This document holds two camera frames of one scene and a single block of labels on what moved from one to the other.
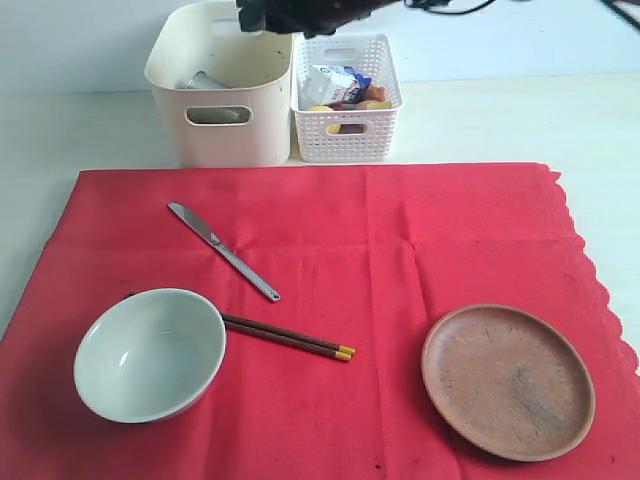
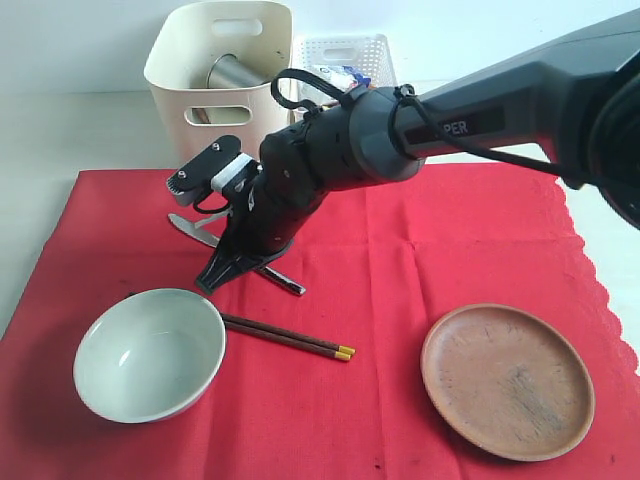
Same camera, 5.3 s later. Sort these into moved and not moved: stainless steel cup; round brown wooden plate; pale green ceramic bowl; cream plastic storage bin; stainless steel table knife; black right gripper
Moved: black right gripper; stainless steel cup; stainless steel table knife
Not moved: round brown wooden plate; pale green ceramic bowl; cream plastic storage bin
